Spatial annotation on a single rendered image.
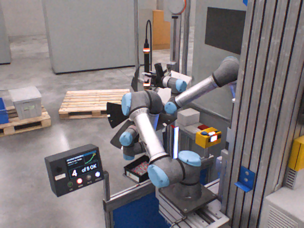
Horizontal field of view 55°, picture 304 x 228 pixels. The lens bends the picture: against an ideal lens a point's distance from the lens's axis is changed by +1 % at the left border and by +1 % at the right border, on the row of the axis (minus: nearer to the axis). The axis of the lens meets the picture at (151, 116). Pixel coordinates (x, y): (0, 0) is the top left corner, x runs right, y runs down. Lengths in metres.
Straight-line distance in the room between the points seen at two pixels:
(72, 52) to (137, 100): 6.07
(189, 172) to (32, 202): 2.21
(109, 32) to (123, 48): 0.54
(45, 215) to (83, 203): 0.37
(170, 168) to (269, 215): 0.46
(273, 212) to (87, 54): 6.72
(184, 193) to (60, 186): 0.62
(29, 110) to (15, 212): 1.97
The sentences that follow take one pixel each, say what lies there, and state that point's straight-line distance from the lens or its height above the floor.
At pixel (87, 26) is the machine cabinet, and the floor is 1.11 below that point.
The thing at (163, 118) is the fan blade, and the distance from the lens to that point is 2.05.
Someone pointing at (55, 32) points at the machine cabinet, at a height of 1.01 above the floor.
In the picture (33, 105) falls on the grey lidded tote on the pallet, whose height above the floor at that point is 0.35.
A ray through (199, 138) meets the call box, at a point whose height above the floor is 1.04.
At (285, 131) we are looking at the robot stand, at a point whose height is 1.52.
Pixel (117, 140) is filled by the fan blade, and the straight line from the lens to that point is 2.19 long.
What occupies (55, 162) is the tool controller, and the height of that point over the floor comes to 1.25.
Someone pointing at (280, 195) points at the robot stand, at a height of 1.23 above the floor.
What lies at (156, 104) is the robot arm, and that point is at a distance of 1.60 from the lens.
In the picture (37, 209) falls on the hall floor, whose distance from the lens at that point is 3.25.
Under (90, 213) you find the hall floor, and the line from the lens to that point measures 3.05.
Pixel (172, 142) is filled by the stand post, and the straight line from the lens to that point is 2.59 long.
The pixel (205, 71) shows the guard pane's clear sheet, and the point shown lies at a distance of 2.64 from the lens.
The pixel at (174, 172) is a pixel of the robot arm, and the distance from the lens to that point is 1.40.
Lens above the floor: 2.04
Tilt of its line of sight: 24 degrees down
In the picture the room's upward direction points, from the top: straight up
